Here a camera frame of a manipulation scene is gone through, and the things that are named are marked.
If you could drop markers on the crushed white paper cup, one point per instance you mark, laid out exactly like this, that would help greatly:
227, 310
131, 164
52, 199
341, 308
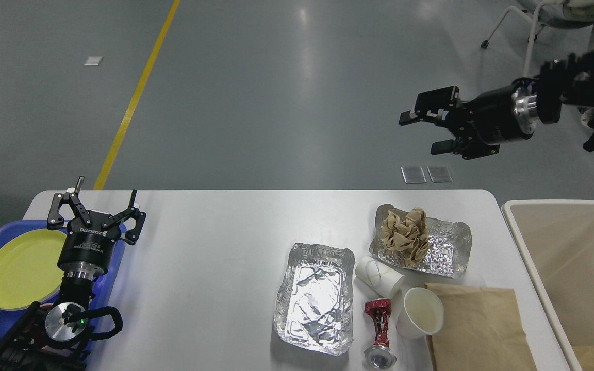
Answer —
421, 313

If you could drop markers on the beige plastic bin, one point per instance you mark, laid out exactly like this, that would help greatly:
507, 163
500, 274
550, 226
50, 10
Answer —
556, 241

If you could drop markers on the brown paper sheet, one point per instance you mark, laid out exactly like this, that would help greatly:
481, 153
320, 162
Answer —
482, 330

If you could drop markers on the large foil tray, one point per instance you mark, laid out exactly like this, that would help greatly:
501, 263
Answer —
314, 305

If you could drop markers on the right floor socket plate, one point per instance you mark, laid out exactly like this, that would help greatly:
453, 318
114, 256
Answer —
440, 174

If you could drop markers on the left floor socket plate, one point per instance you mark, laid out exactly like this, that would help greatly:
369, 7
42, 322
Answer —
413, 175

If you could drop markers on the floor socket plate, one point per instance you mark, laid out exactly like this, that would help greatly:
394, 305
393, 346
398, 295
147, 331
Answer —
440, 174
413, 175

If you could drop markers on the white office chair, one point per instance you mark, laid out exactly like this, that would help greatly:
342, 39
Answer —
564, 15

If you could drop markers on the yellow plastic plate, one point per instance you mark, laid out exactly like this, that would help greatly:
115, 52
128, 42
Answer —
28, 268

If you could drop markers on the crushed red can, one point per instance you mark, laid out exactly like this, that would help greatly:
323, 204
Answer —
379, 355

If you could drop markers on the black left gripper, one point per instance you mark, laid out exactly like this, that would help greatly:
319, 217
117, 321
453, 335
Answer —
91, 247

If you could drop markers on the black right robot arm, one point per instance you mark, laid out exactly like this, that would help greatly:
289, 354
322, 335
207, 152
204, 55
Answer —
564, 81

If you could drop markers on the lying white paper cup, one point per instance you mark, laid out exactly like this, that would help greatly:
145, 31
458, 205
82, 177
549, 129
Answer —
381, 278

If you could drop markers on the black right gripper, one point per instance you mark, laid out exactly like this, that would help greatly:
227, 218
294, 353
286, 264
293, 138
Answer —
505, 114

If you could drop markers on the small foil tray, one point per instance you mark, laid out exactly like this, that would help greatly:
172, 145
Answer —
449, 246

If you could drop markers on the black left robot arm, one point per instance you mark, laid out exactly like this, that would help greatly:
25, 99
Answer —
57, 336

